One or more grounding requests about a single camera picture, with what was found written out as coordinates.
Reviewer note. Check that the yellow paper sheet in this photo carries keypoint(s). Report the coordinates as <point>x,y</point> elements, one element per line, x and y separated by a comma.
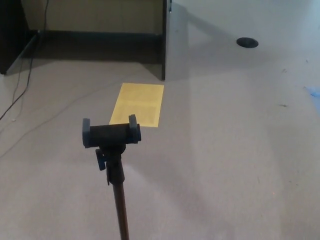
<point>140,102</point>

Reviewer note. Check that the black round floor disc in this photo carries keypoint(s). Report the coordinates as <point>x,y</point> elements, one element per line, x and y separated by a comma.
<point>247,42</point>

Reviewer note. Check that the black tripod with phone holder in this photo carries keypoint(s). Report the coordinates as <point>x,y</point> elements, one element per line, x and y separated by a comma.
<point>112,135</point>

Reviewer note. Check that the blue plastic scrap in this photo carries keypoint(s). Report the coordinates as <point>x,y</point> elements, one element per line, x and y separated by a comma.
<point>315,93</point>

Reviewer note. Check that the dark wooden desk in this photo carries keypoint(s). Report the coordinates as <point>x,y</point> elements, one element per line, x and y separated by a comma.
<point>163,50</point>

